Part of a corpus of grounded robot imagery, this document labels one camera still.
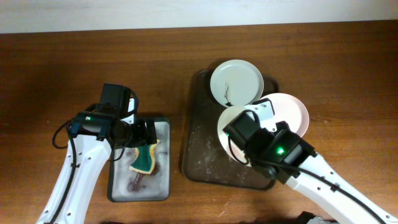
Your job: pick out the green yellow sponge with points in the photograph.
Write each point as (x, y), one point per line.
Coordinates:
(144, 162)

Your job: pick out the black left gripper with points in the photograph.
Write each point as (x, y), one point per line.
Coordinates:
(142, 139)

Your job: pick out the small black soapy tray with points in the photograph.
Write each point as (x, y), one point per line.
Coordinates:
(126, 185)

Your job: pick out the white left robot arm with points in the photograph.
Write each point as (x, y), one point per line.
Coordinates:
(93, 136)

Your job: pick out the dark brown serving tray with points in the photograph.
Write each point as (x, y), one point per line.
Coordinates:
(204, 159)

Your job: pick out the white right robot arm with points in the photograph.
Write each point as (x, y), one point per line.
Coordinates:
(304, 170)

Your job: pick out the pale green plate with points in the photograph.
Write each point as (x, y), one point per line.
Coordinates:
(236, 82)

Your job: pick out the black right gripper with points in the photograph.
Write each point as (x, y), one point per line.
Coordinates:
(281, 126)

